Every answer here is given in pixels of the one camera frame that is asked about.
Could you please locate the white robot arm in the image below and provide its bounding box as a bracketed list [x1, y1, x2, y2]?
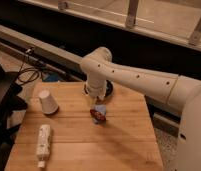
[80, 47, 201, 171]

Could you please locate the red blue toy car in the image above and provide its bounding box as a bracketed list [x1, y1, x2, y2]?
[90, 105, 106, 124]

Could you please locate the black round bowl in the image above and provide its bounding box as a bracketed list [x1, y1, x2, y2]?
[84, 80, 113, 97]

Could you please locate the white paper cup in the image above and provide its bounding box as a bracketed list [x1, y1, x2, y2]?
[38, 90, 59, 115]

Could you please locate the blue object on floor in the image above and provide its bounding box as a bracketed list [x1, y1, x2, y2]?
[44, 74, 59, 82]

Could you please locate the black cable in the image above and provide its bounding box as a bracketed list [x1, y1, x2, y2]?
[16, 46, 48, 84]

